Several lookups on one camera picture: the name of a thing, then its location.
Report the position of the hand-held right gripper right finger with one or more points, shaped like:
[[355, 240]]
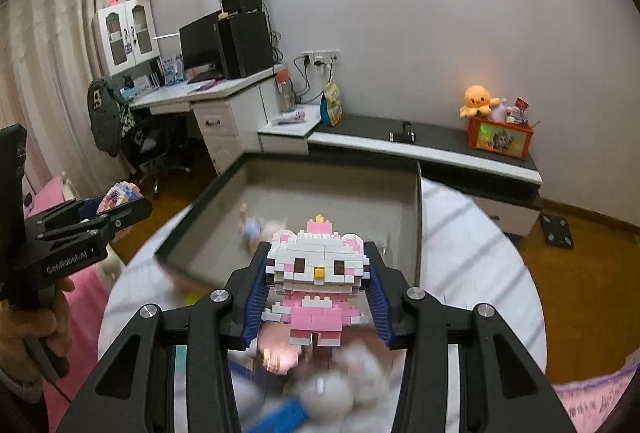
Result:
[[382, 313]]

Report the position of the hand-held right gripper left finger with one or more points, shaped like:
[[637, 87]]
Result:
[[252, 308]]

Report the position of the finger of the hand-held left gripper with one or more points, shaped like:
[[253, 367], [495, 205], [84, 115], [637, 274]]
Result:
[[65, 214], [130, 213]]

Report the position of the pink purple brick figure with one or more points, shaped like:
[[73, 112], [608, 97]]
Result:
[[120, 195]]

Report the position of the white pink cat brick figure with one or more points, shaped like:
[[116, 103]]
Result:
[[312, 273]]

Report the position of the white round-head figurine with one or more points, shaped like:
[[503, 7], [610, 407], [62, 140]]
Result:
[[325, 393]]

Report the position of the blue highlighter pen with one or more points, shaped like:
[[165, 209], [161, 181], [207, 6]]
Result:
[[280, 418]]

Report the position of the grey cardboard box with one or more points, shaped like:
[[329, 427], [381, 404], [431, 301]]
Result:
[[325, 193]]

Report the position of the person's left hand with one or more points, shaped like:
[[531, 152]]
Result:
[[52, 318]]

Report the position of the pink bed cover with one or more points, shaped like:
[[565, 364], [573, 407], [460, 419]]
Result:
[[85, 313]]

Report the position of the black office chair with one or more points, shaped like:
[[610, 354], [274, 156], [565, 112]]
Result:
[[155, 148]]

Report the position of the dark patterned jacket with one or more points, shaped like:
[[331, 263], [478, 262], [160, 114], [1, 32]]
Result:
[[105, 118]]

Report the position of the white desk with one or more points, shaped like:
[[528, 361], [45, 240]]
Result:
[[220, 118]]

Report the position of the beige curtain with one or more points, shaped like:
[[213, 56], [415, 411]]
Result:
[[45, 63]]

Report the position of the small white side cabinet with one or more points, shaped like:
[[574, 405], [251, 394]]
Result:
[[285, 138]]

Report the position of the low dark-top bench cabinet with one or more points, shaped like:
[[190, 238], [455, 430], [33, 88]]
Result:
[[450, 153]]

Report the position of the white glass-door cabinet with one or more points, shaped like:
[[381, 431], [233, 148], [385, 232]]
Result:
[[127, 35]]

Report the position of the small black dumbbell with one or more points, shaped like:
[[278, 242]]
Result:
[[402, 133]]

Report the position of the black computer monitor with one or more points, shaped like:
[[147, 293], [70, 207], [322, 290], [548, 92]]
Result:
[[200, 43]]

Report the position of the flat printed packet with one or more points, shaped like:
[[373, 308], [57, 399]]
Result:
[[292, 117]]

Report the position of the black floor scale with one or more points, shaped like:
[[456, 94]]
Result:
[[557, 230]]

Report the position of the clear bottle orange cap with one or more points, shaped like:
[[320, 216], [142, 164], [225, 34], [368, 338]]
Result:
[[286, 93]]

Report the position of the black computer tower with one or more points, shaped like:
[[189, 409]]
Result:
[[245, 45]]

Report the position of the orange storage crate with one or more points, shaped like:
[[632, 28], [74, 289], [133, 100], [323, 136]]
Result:
[[500, 138]]

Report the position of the blue yellow snack bag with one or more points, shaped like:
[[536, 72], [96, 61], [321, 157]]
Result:
[[332, 105]]

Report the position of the orange octopus plush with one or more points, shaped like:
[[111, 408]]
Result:
[[477, 100]]

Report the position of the light purple plush toy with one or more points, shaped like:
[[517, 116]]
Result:
[[500, 112]]

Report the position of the white wall outlet strip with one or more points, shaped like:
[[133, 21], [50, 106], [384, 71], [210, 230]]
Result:
[[320, 58]]

